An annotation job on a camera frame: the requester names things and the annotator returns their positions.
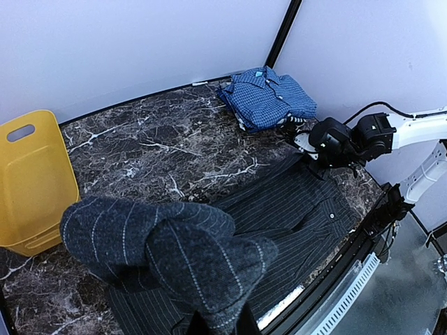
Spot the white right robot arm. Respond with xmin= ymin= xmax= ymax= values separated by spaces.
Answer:
xmin=293 ymin=107 xmax=446 ymax=206

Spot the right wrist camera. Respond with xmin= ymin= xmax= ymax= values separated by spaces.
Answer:
xmin=284 ymin=117 xmax=353 ymax=165

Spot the blue checked folded shirt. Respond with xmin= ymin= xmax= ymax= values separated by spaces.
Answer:
xmin=217 ymin=66 xmax=317 ymax=133

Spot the black enclosure frame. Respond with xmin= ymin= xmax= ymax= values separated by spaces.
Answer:
xmin=59 ymin=0 xmax=302 ymax=127

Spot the yellow plastic basket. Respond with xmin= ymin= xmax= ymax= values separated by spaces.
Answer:
xmin=1 ymin=110 xmax=80 ymax=257

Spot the white slotted cable duct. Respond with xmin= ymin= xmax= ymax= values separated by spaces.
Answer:
xmin=296 ymin=252 xmax=380 ymax=335

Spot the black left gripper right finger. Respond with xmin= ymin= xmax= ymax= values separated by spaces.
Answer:
xmin=239 ymin=303 xmax=261 ymax=335

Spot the black pinstriped long sleeve shirt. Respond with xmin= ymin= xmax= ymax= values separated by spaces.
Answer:
xmin=60 ymin=155 xmax=358 ymax=334

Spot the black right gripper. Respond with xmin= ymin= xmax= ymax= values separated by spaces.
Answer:
xmin=304 ymin=141 xmax=366 ymax=180

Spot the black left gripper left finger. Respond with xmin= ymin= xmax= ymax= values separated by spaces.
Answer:
xmin=186 ymin=311 xmax=212 ymax=335

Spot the black white striped garment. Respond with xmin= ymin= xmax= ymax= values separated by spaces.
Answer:
xmin=277 ymin=116 xmax=306 ymax=127

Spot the white tape scrap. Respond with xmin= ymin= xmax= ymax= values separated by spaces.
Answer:
xmin=191 ymin=81 xmax=208 ymax=87

